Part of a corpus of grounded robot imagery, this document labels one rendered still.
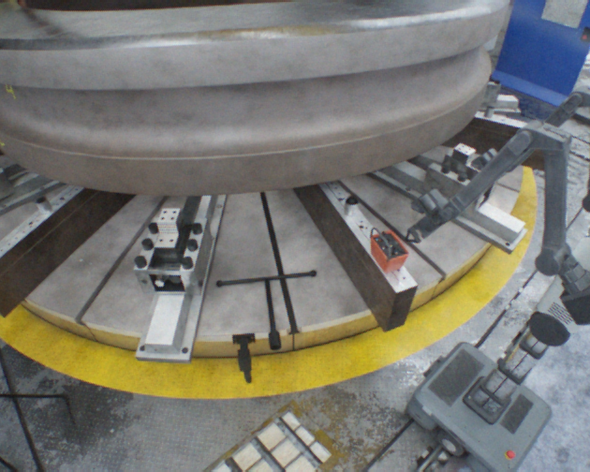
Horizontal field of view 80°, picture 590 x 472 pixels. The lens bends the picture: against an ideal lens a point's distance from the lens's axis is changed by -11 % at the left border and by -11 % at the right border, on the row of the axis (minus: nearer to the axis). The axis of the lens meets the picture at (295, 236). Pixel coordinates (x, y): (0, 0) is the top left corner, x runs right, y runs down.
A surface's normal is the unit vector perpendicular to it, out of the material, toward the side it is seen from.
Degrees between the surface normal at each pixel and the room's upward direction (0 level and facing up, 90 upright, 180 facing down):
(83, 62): 90
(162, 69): 90
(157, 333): 0
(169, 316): 0
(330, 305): 0
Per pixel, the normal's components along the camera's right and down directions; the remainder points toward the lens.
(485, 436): 0.00, -0.72
